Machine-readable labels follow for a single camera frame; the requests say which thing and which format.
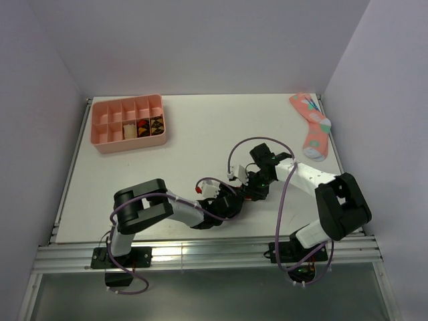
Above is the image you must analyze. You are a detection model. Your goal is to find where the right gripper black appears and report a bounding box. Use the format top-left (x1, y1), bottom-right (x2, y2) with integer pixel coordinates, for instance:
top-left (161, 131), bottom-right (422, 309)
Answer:
top-left (239, 171), bottom-right (274, 202)

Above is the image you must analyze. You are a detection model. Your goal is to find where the tan maroon sock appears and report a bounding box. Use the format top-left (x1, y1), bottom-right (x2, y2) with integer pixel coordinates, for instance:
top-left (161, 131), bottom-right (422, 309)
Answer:
top-left (123, 124), bottom-right (137, 140)

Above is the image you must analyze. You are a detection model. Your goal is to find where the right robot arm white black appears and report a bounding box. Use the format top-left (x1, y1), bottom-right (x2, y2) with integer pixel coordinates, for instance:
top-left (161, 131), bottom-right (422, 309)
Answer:
top-left (247, 143), bottom-right (372, 261)

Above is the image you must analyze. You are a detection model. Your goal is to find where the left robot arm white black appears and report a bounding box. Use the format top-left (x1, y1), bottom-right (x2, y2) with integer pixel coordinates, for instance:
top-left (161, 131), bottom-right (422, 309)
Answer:
top-left (106, 177), bottom-right (246, 267)

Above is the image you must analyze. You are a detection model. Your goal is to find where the pink patterned sock pair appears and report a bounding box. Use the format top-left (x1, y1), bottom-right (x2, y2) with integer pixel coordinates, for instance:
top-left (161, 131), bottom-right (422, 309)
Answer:
top-left (289, 93), bottom-right (332, 162)

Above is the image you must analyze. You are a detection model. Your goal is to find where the brown argyle rolled sock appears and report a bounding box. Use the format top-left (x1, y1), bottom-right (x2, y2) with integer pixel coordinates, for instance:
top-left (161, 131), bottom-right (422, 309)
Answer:
top-left (150, 115), bottom-right (165, 136)

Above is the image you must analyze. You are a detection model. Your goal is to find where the red argyle rolled sock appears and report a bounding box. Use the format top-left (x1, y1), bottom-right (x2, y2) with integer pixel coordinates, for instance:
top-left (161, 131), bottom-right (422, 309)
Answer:
top-left (136, 118), bottom-right (150, 138)

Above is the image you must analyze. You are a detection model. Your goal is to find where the pink divided organizer tray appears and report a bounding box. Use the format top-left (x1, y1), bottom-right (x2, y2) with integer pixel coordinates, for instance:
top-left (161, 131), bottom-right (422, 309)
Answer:
top-left (90, 94), bottom-right (167, 154)

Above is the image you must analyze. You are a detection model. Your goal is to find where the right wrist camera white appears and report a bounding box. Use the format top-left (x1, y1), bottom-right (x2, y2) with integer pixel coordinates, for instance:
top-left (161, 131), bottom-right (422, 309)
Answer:
top-left (227, 165), bottom-right (248, 185)

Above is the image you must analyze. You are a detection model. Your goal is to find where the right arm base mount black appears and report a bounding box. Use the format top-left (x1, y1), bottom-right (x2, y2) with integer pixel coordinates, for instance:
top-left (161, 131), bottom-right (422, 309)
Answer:
top-left (263, 237), bottom-right (332, 286)

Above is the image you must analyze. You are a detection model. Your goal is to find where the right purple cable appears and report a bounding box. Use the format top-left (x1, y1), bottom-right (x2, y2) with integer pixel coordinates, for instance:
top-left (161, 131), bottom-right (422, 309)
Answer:
top-left (227, 136), bottom-right (335, 287)

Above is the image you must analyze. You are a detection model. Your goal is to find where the purple cable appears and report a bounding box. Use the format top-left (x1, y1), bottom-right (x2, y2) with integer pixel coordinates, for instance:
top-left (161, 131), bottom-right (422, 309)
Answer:
top-left (108, 176), bottom-right (243, 296)
top-left (227, 136), bottom-right (335, 287)

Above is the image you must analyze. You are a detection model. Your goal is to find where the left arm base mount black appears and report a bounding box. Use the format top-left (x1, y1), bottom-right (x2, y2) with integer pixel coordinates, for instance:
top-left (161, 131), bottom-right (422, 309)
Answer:
top-left (90, 247), bottom-right (152, 290)

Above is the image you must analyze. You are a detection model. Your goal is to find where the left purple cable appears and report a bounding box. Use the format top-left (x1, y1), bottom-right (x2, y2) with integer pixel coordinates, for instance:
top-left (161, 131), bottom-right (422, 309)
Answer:
top-left (108, 176), bottom-right (243, 296)

